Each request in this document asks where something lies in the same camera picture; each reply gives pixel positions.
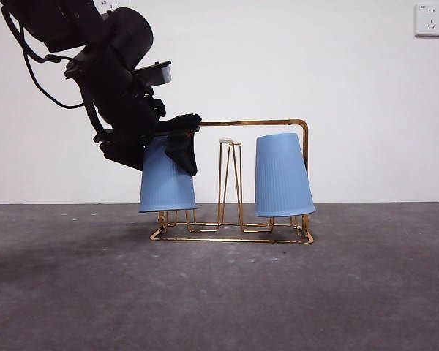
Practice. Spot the white wall socket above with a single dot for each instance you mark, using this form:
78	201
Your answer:
430	20
108	4

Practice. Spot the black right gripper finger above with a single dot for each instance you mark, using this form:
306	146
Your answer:
128	153

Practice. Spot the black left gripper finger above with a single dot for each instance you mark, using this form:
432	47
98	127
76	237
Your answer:
184	155

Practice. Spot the blue ribbed plastic cup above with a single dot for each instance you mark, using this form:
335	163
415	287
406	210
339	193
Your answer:
161	190
283	179

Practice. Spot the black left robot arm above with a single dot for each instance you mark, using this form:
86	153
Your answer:
124	33

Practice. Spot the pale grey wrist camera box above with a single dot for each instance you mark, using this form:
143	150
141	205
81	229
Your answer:
157	75

